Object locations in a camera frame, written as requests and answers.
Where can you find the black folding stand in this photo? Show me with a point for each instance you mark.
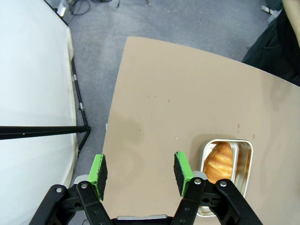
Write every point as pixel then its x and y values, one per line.
pixel 47 131

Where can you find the golden croissant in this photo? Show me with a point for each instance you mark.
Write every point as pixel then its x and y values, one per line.
pixel 218 161

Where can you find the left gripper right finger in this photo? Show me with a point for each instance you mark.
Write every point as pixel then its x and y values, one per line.
pixel 182 173

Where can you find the rectangular steel food container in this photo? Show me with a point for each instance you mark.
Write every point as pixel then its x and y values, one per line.
pixel 246 168

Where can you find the white fabric screen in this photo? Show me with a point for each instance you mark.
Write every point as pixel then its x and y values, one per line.
pixel 35 70

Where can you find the person in black t-shirt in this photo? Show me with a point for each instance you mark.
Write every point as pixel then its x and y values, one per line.
pixel 276 54

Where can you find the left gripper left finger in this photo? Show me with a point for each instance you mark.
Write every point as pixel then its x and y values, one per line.
pixel 98 173

